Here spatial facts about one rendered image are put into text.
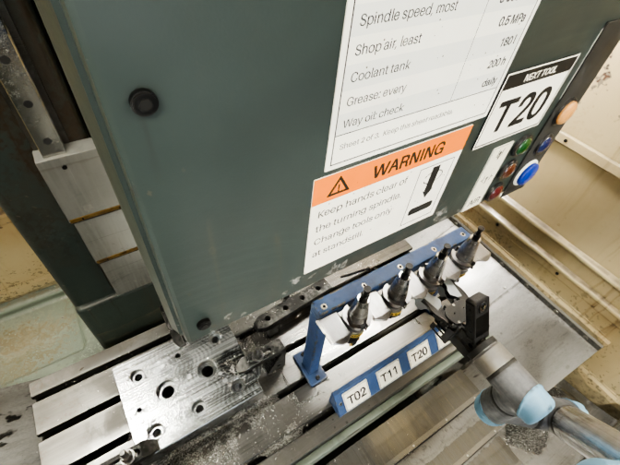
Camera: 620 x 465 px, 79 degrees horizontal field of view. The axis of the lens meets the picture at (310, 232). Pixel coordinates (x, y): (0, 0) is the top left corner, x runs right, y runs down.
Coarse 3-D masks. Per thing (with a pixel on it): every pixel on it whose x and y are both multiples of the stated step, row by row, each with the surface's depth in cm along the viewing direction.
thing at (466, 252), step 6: (468, 240) 88; (480, 240) 88; (462, 246) 90; (468, 246) 89; (474, 246) 88; (456, 252) 93; (462, 252) 90; (468, 252) 89; (474, 252) 89; (462, 258) 91; (468, 258) 90
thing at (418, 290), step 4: (412, 272) 89; (412, 276) 89; (416, 276) 89; (412, 280) 88; (416, 280) 88; (420, 280) 88; (412, 284) 87; (416, 284) 87; (420, 284) 87; (424, 284) 88; (412, 288) 86; (416, 288) 86; (420, 288) 87; (424, 288) 87; (428, 288) 87; (412, 292) 86; (416, 292) 86; (420, 292) 86; (424, 292) 86; (412, 296) 85; (416, 296) 85; (420, 296) 85; (424, 296) 85
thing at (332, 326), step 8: (336, 312) 81; (320, 320) 79; (328, 320) 79; (336, 320) 79; (320, 328) 78; (328, 328) 78; (336, 328) 78; (344, 328) 78; (328, 336) 77; (336, 336) 77; (344, 336) 77; (336, 344) 76
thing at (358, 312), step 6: (360, 294) 75; (354, 300) 76; (360, 300) 74; (354, 306) 76; (360, 306) 75; (366, 306) 75; (348, 312) 79; (354, 312) 76; (360, 312) 76; (366, 312) 76; (354, 318) 77; (360, 318) 77; (366, 318) 78; (360, 324) 78
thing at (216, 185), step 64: (64, 0) 12; (128, 0) 13; (192, 0) 14; (256, 0) 15; (320, 0) 17; (576, 0) 27; (64, 64) 14; (128, 64) 14; (192, 64) 15; (256, 64) 17; (320, 64) 19; (512, 64) 28; (576, 64) 34; (128, 128) 16; (192, 128) 17; (256, 128) 19; (320, 128) 22; (128, 192) 19; (192, 192) 20; (256, 192) 23; (448, 192) 37; (192, 256) 23; (256, 256) 27; (192, 320) 28
